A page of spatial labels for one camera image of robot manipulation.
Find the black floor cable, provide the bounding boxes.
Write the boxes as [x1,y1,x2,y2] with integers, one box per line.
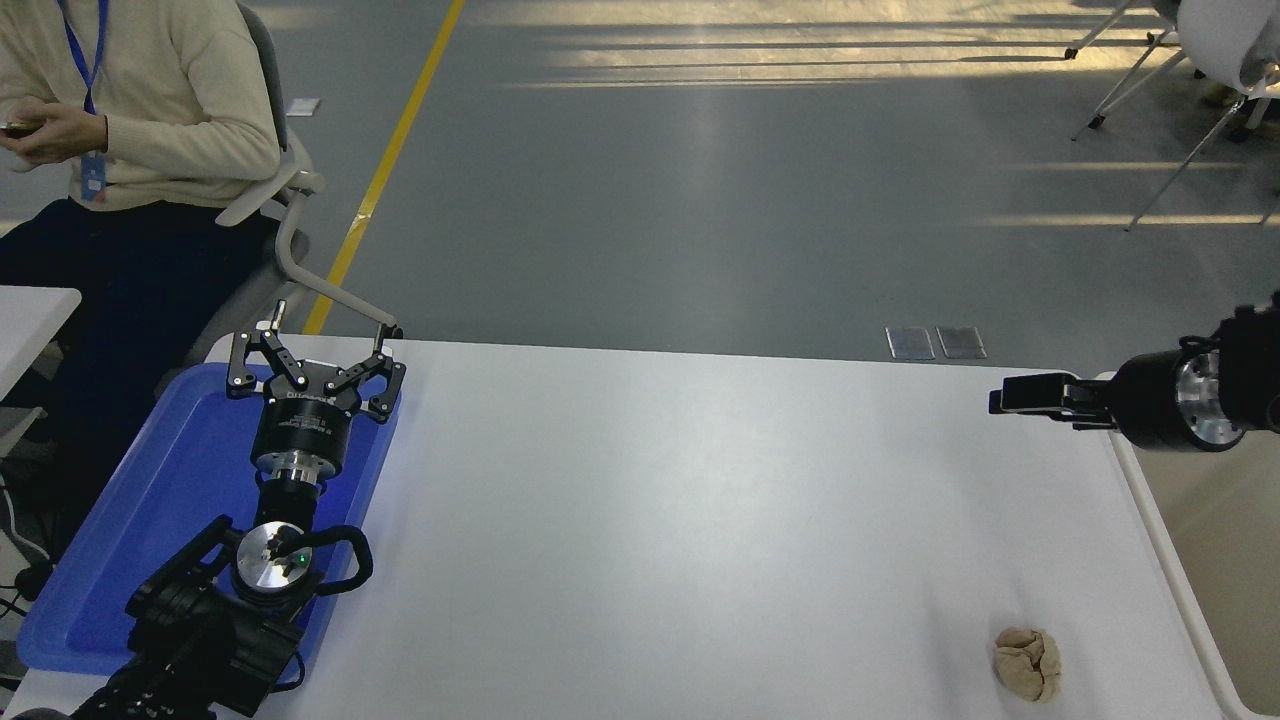
[0,470,56,626]

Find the seated person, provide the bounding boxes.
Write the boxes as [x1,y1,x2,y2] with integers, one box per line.
[0,0,284,506]

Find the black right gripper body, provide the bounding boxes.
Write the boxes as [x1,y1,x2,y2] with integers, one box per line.
[1108,348,1198,453]

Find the blue plastic tray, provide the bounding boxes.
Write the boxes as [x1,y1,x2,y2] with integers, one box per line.
[17,360,403,691]

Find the person's hand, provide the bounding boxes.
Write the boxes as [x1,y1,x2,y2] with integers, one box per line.
[0,97,109,167]

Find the large pale bin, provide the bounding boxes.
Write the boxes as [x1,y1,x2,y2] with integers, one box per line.
[1090,373,1280,720]

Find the metal floor plate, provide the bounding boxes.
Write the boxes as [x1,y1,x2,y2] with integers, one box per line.
[886,326,937,363]
[937,325,989,362]

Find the white side table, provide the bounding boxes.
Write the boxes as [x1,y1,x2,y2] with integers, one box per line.
[0,284,83,456]

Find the blue lanyard with badge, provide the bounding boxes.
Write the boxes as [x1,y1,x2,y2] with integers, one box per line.
[57,0,112,201]

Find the crumpled tan paper ball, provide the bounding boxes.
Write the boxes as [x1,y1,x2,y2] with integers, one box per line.
[993,626,1063,703]

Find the grey office chair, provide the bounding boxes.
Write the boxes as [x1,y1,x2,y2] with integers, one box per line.
[155,0,404,401]

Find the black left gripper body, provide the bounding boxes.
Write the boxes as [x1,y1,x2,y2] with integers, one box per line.
[250,358,363,463]

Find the white chair with metal legs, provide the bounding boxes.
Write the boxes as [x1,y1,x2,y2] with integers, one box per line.
[1063,0,1280,231]

